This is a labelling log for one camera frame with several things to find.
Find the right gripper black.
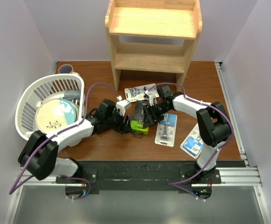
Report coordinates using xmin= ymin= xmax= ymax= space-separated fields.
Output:
xmin=143 ymin=103 xmax=171 ymax=128

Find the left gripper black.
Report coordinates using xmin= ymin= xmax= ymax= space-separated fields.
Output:
xmin=104 ymin=108 xmax=132 ymax=134

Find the black green razor box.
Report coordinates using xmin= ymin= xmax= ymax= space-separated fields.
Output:
xmin=131 ymin=108 xmax=149 ymax=136

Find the white Gillette razor blister pack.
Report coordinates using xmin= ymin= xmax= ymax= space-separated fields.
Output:
xmin=124 ymin=84 xmax=159 ymax=103

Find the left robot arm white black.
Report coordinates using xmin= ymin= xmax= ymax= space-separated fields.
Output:
xmin=18 ymin=99 xmax=131 ymax=183

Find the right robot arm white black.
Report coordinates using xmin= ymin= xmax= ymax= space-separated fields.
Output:
xmin=143 ymin=83 xmax=234 ymax=185

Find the wooden two-tier shelf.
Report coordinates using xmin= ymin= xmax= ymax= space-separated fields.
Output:
xmin=105 ymin=0 xmax=203 ymax=89

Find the blue razor blister pack centre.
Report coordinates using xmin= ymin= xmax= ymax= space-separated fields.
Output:
xmin=155 ymin=113 xmax=178 ymax=147

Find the blue razor blister pack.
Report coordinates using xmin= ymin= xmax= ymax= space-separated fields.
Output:
xmin=155 ymin=113 xmax=178 ymax=147
xmin=180 ymin=124 xmax=204 ymax=159

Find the white bowl under basket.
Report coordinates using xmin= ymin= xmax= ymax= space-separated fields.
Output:
xmin=66 ymin=138 xmax=82 ymax=147

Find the grey cup in basket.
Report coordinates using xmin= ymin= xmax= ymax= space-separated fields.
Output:
xmin=64 ymin=90 xmax=81 ymax=101

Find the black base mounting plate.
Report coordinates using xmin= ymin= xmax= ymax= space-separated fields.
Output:
xmin=56 ymin=161 xmax=221 ymax=197

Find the blue razor blister pack right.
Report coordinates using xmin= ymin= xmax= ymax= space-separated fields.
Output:
xmin=180 ymin=124 xmax=204 ymax=159

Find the cream and teal plate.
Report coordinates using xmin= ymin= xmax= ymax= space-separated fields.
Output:
xmin=35 ymin=98 xmax=79 ymax=133

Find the purple and pink mug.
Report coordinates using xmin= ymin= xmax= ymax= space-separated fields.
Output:
xmin=58 ymin=64 xmax=74 ymax=74

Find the white plastic slatted basket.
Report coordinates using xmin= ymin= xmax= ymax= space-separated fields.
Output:
xmin=15 ymin=74 xmax=86 ymax=140

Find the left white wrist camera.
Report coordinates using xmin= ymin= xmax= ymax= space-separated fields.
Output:
xmin=116 ymin=99 xmax=131 ymax=110

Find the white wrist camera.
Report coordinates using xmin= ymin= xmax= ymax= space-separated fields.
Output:
xmin=144 ymin=91 xmax=158 ymax=106
xmin=116 ymin=99 xmax=131 ymax=110

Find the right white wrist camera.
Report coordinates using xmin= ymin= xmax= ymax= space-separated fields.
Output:
xmin=144 ymin=91 xmax=158 ymax=106

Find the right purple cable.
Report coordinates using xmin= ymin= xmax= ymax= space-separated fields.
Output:
xmin=148 ymin=82 xmax=235 ymax=196

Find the aluminium frame rail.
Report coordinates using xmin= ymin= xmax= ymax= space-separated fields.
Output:
xmin=15 ymin=62 xmax=271 ymax=224

